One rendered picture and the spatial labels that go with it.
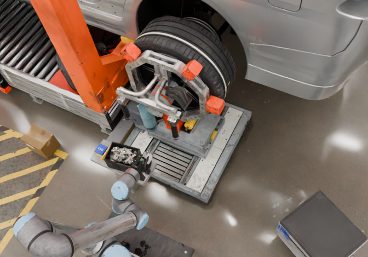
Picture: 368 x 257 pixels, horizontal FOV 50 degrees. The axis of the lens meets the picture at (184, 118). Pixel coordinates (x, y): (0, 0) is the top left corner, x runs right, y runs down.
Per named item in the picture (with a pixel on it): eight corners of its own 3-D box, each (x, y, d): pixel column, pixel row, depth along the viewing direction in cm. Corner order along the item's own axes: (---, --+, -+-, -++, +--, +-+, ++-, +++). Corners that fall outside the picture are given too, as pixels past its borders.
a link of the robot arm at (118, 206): (121, 220, 214) (124, 205, 207) (107, 207, 219) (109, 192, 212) (133, 211, 221) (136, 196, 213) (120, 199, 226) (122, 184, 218)
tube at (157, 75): (161, 78, 230) (159, 66, 221) (144, 102, 222) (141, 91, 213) (136, 68, 236) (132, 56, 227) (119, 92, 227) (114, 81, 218)
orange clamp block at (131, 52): (142, 51, 231) (131, 40, 227) (135, 61, 227) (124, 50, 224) (137, 54, 236) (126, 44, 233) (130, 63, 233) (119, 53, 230)
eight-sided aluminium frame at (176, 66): (211, 123, 257) (208, 70, 212) (207, 131, 255) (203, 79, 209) (141, 95, 274) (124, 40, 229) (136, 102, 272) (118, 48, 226)
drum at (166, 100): (182, 95, 247) (179, 80, 235) (165, 121, 237) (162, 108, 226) (162, 87, 251) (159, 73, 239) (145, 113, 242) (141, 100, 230)
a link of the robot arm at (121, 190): (108, 196, 210) (110, 183, 204) (120, 182, 220) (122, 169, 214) (124, 204, 208) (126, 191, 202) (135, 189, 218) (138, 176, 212)
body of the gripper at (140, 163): (149, 156, 224) (139, 169, 215) (149, 168, 229) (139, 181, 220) (138, 152, 227) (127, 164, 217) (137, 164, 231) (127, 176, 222)
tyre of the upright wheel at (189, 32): (214, 103, 286) (254, 59, 227) (199, 128, 275) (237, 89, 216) (137, 52, 282) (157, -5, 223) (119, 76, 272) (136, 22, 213)
